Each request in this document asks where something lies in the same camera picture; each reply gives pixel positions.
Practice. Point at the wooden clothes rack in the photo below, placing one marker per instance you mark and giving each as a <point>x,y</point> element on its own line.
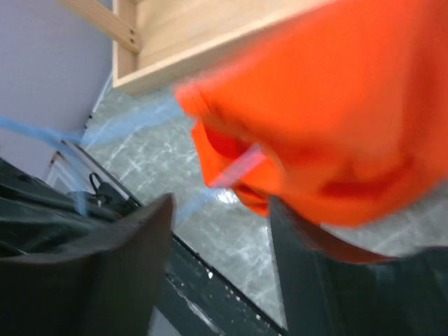
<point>157,42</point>

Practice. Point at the orange t shirt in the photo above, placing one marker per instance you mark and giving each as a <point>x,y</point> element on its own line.
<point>342,112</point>

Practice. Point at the blue wire hanger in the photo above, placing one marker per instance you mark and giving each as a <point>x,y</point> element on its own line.
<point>131,123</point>

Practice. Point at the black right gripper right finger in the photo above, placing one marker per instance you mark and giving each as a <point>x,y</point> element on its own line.
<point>331,287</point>

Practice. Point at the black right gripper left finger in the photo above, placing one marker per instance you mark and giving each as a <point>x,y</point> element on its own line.
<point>103,284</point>

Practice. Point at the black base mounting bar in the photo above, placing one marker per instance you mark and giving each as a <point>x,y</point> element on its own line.
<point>195,299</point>

